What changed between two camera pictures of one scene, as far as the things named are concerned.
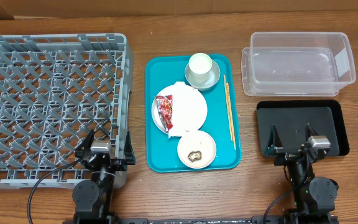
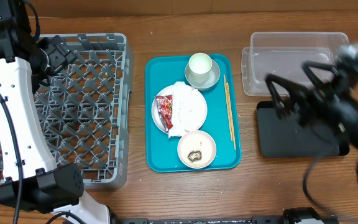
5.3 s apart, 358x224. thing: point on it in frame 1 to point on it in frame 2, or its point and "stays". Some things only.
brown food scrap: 194,155 stays
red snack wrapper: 165,106 stays
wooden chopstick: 228,107 stays
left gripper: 128,154 to 61,53
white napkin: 187,110 stays
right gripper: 295,153 to 303,99
